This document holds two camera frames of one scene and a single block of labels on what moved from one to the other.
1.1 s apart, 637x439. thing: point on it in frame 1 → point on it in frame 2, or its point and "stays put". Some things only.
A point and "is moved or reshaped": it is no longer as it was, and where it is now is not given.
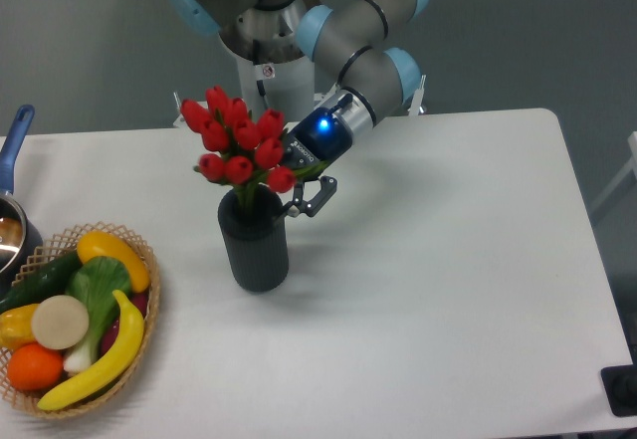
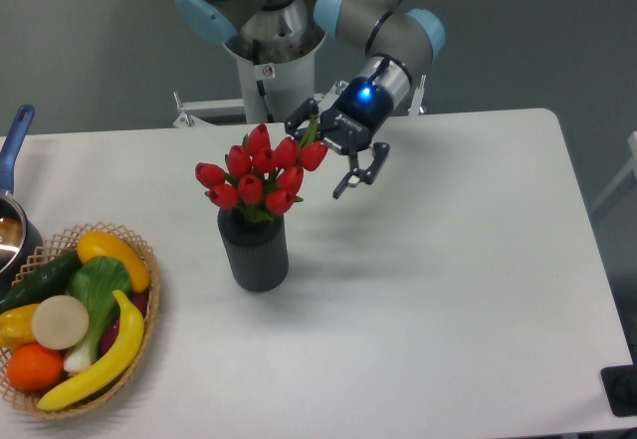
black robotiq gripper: (319, 136) → (364, 108)
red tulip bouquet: (239, 147) is moved or reshaped
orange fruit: (31, 366) stays put
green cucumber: (48, 281) stays put
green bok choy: (95, 281) stays put
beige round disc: (60, 322) stays put
